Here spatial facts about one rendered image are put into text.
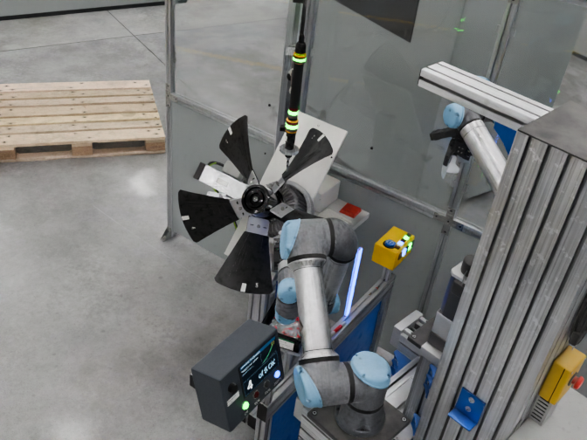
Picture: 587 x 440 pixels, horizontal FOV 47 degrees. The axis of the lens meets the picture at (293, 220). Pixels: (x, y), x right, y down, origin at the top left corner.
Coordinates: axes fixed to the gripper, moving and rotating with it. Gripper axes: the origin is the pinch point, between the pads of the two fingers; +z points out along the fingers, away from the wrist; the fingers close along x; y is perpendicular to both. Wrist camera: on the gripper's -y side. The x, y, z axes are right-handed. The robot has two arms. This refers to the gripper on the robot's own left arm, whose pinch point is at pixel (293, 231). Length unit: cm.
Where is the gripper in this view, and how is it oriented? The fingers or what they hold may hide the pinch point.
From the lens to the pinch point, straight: 246.8
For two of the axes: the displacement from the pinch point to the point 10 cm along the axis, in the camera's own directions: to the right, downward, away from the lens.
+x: 0.0, 8.1, 5.9
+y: -10.0, 0.2, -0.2
